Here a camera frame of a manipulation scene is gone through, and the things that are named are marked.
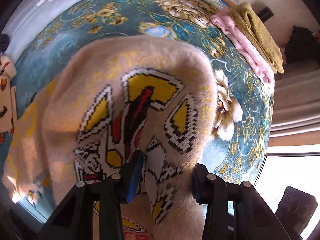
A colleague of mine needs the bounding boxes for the beige fuzzy knit sweater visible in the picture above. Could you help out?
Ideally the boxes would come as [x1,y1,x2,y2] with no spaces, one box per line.
[2,35,217,239]

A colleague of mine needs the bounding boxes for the dark brown chair back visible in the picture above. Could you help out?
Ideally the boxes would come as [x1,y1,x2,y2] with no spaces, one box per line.
[275,186,318,239]

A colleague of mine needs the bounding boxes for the beige window curtain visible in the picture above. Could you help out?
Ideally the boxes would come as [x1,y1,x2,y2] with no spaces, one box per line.
[268,61,319,146]

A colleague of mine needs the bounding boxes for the cream bat print garment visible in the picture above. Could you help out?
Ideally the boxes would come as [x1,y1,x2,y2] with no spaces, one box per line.
[0,55,17,144]

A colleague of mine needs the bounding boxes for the pink folded garment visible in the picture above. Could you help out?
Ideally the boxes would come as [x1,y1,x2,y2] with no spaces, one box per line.
[210,8,274,84]

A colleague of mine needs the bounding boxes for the black garment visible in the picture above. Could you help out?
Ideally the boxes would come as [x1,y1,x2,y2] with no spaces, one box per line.
[0,34,10,55]

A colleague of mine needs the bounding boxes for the olive yellow folded knit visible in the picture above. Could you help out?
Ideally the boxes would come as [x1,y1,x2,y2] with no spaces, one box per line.
[229,2,284,74]

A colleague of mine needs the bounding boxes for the teal floral bed blanket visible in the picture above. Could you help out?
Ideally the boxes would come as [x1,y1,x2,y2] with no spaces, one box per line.
[0,0,276,223]

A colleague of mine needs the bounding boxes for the light blue daisy duvet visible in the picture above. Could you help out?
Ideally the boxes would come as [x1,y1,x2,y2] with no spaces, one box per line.
[4,0,81,62]

